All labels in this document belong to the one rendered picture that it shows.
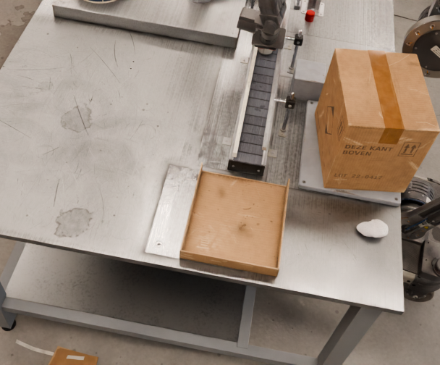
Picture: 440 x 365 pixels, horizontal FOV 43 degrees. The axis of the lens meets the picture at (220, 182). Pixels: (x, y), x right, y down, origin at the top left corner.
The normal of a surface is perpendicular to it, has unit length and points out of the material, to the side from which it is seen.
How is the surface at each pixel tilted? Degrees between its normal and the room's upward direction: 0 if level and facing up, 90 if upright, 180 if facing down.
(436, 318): 0
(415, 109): 0
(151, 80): 0
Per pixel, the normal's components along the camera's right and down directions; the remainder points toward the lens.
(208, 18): 0.08, -0.60
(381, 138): -0.01, 0.80
